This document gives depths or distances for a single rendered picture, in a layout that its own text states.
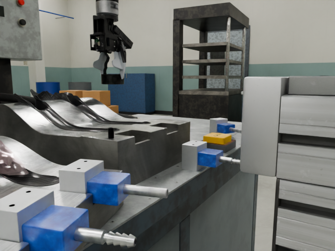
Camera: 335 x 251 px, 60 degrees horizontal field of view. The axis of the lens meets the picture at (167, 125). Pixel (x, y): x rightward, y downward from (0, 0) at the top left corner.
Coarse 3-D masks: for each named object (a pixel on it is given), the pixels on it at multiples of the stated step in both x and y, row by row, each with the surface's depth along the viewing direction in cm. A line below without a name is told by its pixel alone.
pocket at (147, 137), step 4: (120, 132) 55; (124, 132) 56; (128, 132) 57; (132, 132) 58; (136, 132) 57; (140, 132) 57; (144, 132) 56; (148, 132) 55; (136, 136) 58; (140, 136) 57; (144, 136) 56; (148, 136) 56; (136, 140) 58; (140, 140) 57; (144, 140) 55
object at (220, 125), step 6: (210, 120) 99; (216, 120) 96; (222, 120) 98; (210, 126) 99; (216, 126) 97; (222, 126) 94; (228, 126) 94; (234, 126) 95; (210, 132) 99; (216, 132) 97; (222, 132) 95; (228, 132) 94; (240, 132) 90
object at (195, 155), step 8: (184, 144) 61; (192, 144) 61; (200, 144) 61; (184, 152) 61; (192, 152) 60; (200, 152) 60; (208, 152) 59; (216, 152) 59; (184, 160) 61; (192, 160) 60; (200, 160) 60; (208, 160) 59; (216, 160) 58; (224, 160) 59; (232, 160) 58; (184, 168) 62; (192, 168) 61; (200, 168) 62
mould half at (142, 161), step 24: (0, 120) 65; (24, 120) 60; (72, 120) 68; (120, 120) 75; (144, 120) 73; (168, 120) 71; (24, 144) 62; (48, 144) 57; (72, 144) 53; (96, 144) 50; (120, 144) 48; (144, 144) 54; (168, 144) 62; (120, 168) 49; (144, 168) 55
